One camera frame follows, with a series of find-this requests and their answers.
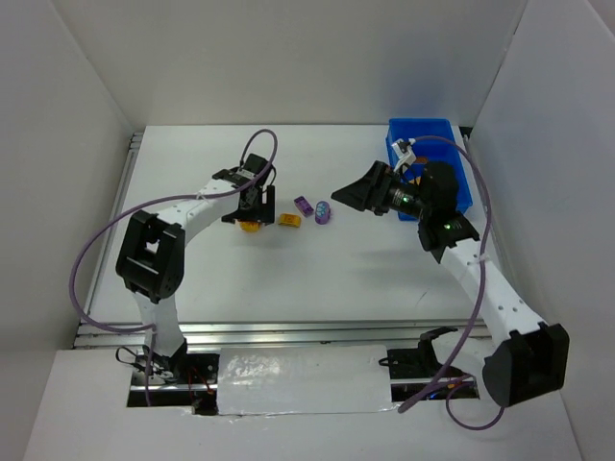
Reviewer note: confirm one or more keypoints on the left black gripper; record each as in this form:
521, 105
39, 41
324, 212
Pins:
257, 207

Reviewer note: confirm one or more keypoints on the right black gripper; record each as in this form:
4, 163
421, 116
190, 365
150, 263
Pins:
378, 187

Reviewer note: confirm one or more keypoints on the yellow round orange-print lego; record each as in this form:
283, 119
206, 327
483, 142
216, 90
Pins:
250, 227

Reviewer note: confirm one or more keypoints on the small yellow sloped lego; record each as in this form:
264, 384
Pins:
290, 220

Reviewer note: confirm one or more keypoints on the purple round flower lego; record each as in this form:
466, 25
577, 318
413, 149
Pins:
323, 213

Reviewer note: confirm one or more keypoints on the purple rectangular lego brick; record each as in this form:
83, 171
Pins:
304, 206

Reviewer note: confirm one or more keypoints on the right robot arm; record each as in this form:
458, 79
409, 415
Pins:
530, 356

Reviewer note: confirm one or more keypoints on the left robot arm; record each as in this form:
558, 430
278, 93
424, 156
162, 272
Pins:
151, 260

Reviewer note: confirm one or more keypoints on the blue compartment bin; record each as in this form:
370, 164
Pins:
432, 150

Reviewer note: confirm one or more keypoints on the white taped panel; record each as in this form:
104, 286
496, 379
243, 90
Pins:
306, 380

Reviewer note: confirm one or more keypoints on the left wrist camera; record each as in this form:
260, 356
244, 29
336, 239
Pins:
254, 163

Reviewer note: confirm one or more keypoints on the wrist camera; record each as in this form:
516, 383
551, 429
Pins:
254, 163
402, 148

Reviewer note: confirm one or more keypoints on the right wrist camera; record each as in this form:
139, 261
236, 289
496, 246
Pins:
402, 148

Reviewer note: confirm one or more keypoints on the aluminium front rail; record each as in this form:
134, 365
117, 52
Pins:
202, 336

